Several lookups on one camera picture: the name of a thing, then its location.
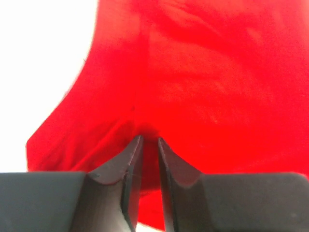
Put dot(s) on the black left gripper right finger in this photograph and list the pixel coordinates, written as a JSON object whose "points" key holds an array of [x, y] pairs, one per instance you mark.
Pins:
{"points": [[198, 202]]}

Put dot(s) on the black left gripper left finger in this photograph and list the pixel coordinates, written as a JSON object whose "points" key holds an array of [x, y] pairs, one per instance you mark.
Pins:
{"points": [[103, 200]]}

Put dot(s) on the red t shirt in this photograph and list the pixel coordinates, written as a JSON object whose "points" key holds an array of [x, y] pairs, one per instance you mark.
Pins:
{"points": [[224, 82]]}

